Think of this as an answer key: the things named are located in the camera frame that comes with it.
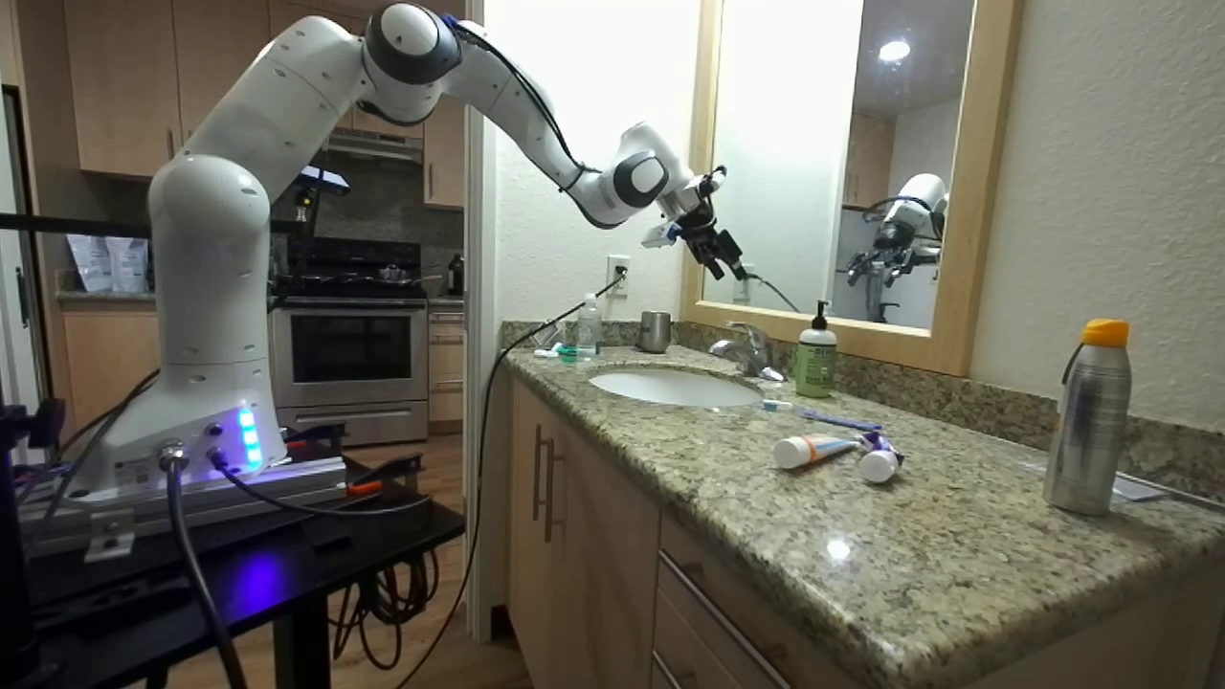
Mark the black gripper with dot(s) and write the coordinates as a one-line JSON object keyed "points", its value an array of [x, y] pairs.
{"points": [[703, 224]]}

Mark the chrome sink faucet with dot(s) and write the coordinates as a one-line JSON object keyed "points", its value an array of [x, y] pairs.
{"points": [[744, 349]]}

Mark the blue toothbrush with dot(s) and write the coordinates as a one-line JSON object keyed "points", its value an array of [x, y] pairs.
{"points": [[828, 419]]}

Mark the white toothpaste tube orange band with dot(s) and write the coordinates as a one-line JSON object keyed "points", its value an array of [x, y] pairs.
{"points": [[811, 448]]}

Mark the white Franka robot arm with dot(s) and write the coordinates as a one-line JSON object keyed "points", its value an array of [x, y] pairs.
{"points": [[212, 253]]}

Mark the metal cup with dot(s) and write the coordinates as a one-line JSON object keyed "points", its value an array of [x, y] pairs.
{"points": [[655, 330]]}

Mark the green soap pump bottle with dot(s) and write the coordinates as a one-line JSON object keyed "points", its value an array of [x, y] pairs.
{"points": [[815, 364]]}

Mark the white sink basin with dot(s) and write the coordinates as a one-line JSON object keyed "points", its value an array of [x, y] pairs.
{"points": [[676, 387]]}

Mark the clear plastic bottle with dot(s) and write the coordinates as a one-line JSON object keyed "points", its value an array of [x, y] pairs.
{"points": [[591, 330]]}

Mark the purple and white tube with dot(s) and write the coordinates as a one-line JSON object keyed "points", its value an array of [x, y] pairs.
{"points": [[880, 462]]}

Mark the light wood vanity cabinet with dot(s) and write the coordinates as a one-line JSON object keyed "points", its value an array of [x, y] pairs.
{"points": [[579, 550]]}

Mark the steel range hood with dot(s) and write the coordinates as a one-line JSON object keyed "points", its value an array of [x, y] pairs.
{"points": [[370, 141]]}

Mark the silver bottle orange cap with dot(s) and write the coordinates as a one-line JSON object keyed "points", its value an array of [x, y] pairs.
{"points": [[1090, 422]]}

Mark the stainless steel oven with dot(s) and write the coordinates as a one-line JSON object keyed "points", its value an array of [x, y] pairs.
{"points": [[346, 349]]}

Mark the black lamp on stand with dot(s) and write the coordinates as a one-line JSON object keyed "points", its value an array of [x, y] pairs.
{"points": [[325, 177]]}

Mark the orange black clamp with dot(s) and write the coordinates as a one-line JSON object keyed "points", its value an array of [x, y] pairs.
{"points": [[376, 483]]}

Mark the black robot table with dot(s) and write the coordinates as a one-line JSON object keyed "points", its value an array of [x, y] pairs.
{"points": [[253, 577]]}

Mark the light wood kitchen cabinets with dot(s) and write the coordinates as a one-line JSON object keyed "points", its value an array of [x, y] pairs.
{"points": [[126, 77]]}

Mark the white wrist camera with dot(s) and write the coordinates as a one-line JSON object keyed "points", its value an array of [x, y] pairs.
{"points": [[661, 237]]}

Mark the white wall outlet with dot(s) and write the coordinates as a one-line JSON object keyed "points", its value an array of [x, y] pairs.
{"points": [[619, 275]]}

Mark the wood framed wall mirror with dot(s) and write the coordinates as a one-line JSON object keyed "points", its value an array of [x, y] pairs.
{"points": [[958, 194]]}

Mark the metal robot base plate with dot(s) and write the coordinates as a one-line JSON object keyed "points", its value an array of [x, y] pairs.
{"points": [[191, 503]]}

